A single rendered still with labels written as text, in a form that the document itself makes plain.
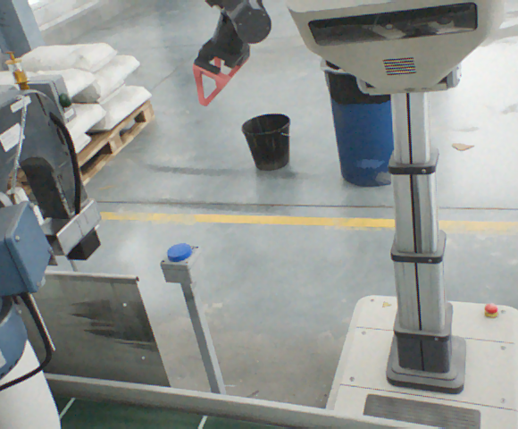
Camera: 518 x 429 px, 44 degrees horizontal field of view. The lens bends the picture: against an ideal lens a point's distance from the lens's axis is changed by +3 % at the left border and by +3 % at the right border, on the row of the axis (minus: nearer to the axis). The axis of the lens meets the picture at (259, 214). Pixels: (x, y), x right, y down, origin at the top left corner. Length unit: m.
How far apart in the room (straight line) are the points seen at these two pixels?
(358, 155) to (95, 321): 1.87
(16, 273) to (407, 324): 1.21
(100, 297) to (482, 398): 1.08
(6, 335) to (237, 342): 1.67
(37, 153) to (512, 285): 1.96
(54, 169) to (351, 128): 2.17
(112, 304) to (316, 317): 1.02
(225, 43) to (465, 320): 1.33
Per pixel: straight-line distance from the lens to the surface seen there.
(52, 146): 1.32
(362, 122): 3.24
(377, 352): 2.03
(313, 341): 2.48
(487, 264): 2.81
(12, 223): 0.86
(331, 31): 1.27
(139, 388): 1.87
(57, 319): 1.99
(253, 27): 1.04
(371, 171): 3.37
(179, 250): 1.55
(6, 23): 7.25
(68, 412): 1.97
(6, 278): 0.87
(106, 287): 1.79
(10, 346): 0.96
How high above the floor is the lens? 1.67
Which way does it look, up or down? 30 degrees down
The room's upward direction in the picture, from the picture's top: 12 degrees counter-clockwise
